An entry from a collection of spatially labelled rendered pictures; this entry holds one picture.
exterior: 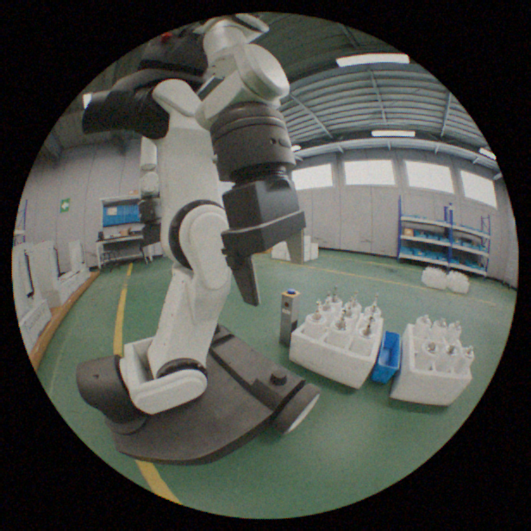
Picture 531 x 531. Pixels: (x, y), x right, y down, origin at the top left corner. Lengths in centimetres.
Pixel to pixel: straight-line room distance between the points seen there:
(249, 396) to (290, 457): 28
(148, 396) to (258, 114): 48
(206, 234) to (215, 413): 45
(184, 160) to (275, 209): 24
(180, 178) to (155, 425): 60
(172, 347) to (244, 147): 37
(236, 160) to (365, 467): 78
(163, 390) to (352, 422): 61
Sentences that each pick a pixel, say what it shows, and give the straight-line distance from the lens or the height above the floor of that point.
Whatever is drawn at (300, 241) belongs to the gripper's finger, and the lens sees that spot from 23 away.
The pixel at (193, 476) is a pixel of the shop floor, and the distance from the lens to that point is 65.
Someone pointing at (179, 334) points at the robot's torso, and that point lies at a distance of 36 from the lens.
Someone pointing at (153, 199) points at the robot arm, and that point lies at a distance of 55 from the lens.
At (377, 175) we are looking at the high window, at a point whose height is 282.
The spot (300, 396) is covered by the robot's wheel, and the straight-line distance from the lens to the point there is 48.
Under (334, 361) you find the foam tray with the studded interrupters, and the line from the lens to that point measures 70.
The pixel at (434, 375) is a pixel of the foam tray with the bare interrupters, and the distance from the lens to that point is 76.
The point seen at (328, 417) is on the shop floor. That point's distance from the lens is 69.
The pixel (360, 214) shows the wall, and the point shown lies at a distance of 582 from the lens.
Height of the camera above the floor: 61
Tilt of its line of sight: 12 degrees down
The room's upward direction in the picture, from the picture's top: straight up
